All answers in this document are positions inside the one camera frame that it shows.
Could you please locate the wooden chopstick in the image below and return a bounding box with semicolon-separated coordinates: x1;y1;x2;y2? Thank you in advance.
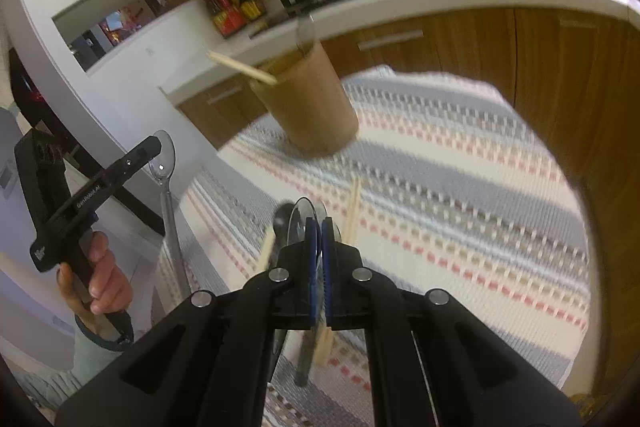
254;227;277;274
316;177;359;366
322;178;364;366
207;50;279;86

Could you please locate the recessed wall shelf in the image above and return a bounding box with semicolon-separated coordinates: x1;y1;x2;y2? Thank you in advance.
52;0;202;74

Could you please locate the red printed package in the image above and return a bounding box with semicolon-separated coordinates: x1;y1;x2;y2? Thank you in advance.
97;6;151;44

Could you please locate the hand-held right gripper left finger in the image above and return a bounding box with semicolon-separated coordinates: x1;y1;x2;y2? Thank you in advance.
55;217;322;427

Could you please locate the wooden kitchen cabinet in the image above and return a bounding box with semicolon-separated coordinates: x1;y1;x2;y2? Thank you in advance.
176;4;640;408

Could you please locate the person's left hand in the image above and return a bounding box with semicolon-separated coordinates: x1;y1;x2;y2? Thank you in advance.
57;232;134;339

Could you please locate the striped woven tablecloth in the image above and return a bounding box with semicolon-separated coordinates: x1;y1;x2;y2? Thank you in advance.
150;66;592;427

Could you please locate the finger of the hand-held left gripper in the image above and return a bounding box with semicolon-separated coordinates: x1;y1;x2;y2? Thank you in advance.
115;135;162;180

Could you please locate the clear plastic spoon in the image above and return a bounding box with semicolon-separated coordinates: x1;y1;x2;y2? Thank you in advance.
289;198;345;244
294;14;319;58

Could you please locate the person's left forearm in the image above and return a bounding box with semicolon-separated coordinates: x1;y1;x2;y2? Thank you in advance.
10;313;135;410

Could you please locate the red label sauce bottle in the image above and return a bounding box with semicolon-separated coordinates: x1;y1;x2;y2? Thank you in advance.
202;0;249;39

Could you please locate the silver metal spoon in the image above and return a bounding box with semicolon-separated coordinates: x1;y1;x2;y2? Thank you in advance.
148;130;194;304

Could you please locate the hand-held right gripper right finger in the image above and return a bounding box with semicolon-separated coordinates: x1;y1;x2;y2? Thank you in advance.
322;219;584;427

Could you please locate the metal drawer handle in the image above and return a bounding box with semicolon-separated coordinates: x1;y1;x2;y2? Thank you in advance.
204;86;244;106
357;29;425;53

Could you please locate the brown cylindrical utensil holder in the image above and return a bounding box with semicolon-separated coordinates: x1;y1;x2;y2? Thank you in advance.
248;41;360;159

